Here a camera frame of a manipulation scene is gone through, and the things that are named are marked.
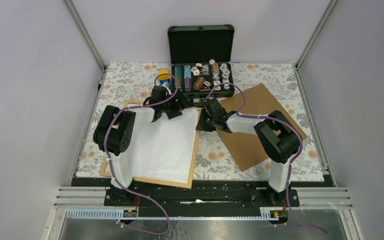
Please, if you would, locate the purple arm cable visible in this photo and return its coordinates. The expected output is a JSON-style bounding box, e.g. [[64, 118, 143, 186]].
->
[[103, 73, 180, 236], [205, 82, 330, 237]]

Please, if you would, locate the black poker chip case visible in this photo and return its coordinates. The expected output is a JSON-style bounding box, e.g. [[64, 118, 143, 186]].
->
[[167, 24, 235, 107]]

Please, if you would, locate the floral patterned table cloth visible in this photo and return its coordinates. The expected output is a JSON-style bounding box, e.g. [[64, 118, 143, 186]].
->
[[75, 62, 324, 182]]

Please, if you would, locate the blue toy block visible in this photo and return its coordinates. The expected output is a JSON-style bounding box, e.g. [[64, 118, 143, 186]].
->
[[160, 79, 171, 91]]

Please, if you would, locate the light wooden picture frame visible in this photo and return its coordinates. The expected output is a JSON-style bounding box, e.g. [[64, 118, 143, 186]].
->
[[99, 99, 203, 190]]

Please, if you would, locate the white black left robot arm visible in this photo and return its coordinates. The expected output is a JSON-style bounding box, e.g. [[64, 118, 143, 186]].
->
[[93, 86, 192, 206]]

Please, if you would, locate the yellow toy block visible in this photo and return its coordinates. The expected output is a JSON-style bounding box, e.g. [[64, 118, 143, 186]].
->
[[158, 70, 171, 81]]

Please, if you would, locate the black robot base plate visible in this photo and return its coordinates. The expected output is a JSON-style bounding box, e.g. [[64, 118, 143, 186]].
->
[[73, 177, 334, 218]]

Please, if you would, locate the mountain sunset photo print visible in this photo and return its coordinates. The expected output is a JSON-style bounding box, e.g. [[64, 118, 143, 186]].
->
[[105, 107, 200, 184]]

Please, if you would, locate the brown frame backing board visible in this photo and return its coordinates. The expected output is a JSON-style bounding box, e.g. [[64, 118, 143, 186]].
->
[[216, 83, 308, 172]]

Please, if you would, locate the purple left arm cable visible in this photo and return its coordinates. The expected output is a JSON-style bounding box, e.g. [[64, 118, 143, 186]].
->
[[103, 73, 180, 236]]

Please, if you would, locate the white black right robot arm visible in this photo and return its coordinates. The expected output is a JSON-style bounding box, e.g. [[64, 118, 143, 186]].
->
[[196, 98, 303, 206]]

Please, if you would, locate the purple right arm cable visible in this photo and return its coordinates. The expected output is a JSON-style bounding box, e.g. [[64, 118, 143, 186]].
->
[[205, 82, 330, 237]]

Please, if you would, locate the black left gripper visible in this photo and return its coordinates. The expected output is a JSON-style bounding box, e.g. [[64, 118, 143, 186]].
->
[[159, 88, 193, 119]]

